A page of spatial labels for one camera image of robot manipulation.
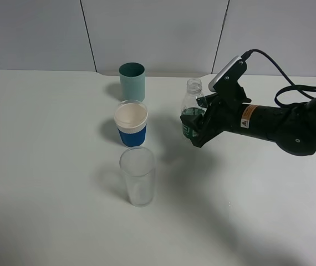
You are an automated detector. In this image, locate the clear bottle with green label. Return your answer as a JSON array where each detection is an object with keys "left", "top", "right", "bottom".
[{"left": 180, "top": 78, "right": 207, "bottom": 139}]

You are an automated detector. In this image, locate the white cup with blue sleeve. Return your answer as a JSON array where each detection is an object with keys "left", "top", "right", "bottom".
[{"left": 114, "top": 100, "right": 148, "bottom": 147}]

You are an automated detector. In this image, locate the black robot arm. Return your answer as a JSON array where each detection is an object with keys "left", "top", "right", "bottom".
[{"left": 180, "top": 57, "right": 316, "bottom": 156}]

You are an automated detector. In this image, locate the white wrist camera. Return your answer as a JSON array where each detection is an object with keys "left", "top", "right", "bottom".
[{"left": 208, "top": 56, "right": 242, "bottom": 93}]

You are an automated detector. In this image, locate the tall clear glass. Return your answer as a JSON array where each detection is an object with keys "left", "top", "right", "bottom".
[{"left": 119, "top": 146, "right": 156, "bottom": 207}]

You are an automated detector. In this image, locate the teal plastic cup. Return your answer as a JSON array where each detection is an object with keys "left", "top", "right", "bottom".
[{"left": 119, "top": 62, "right": 146, "bottom": 102}]

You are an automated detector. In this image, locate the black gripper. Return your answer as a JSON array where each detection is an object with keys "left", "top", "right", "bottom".
[{"left": 180, "top": 60, "right": 267, "bottom": 147}]

